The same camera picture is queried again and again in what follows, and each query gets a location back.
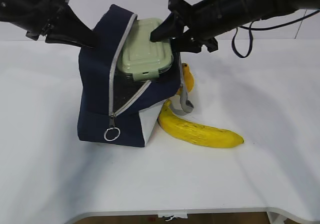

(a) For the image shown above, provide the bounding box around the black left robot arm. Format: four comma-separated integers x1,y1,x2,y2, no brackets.
0,0,99,48

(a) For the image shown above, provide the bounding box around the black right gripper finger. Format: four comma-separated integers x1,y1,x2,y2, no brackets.
169,25,202,53
150,13,184,43

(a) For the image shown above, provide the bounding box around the yellow pear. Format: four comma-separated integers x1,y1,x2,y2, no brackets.
182,63,195,93

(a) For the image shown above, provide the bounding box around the green lid food container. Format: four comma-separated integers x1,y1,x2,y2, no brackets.
117,18,173,81

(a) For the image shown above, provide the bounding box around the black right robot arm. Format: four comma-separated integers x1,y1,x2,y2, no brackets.
150,0,320,53

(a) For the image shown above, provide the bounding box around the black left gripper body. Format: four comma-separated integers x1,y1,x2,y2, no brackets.
25,0,70,41

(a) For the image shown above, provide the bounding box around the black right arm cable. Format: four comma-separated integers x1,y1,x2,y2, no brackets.
231,8,320,58

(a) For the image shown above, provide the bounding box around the navy blue lunch bag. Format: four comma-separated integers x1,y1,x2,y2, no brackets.
77,5,182,147

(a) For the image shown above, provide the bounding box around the yellow banana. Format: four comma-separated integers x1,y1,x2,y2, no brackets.
157,100,245,148

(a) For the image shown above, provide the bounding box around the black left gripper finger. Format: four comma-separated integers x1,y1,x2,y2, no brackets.
51,6,96,35
45,30,97,48

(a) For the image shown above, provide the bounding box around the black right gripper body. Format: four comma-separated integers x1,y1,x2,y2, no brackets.
168,0,221,53

